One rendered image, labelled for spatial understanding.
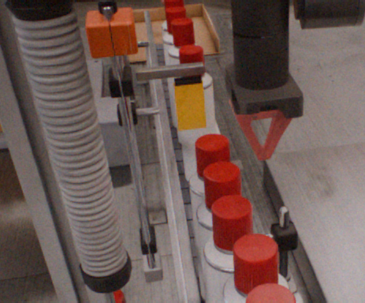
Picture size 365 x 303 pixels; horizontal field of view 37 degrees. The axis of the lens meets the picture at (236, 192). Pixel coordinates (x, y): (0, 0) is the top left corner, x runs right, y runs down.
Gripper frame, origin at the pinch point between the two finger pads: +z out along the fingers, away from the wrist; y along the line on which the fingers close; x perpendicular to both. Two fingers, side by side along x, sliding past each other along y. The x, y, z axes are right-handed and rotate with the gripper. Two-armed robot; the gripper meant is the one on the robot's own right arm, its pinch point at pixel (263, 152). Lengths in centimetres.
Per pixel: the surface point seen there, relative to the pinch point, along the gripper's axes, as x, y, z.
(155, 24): 10, 104, 17
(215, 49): -4, 80, 18
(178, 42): 7.1, 26.3, -4.7
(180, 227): 10.7, -5.0, 5.2
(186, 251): 10.4, -9.1, 5.2
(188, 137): 7.8, 14.3, 4.8
